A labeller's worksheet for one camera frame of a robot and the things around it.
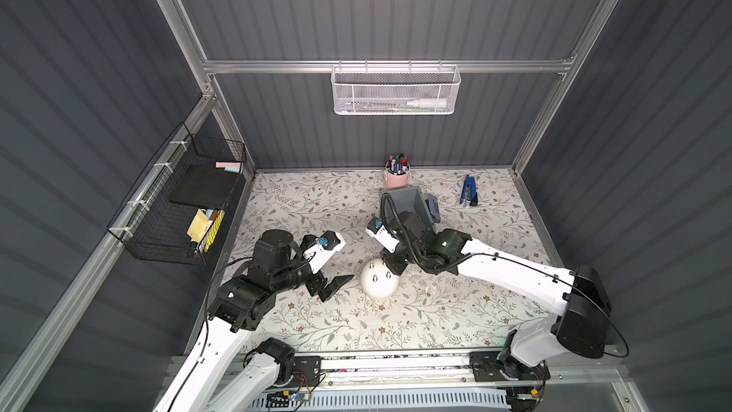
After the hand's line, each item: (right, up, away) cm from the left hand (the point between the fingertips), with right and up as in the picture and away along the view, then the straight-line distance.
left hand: (338, 261), depth 66 cm
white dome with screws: (+9, -8, +13) cm, 18 cm away
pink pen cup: (+17, +24, +39) cm, 49 cm away
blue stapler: (+46, +16, +45) cm, 67 cm away
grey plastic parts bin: (+22, +14, +40) cm, 48 cm away
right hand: (+11, -1, +11) cm, 15 cm away
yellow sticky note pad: (-35, +8, +3) cm, 36 cm away
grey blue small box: (+30, +11, +38) cm, 50 cm away
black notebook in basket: (-38, +19, +9) cm, 44 cm away
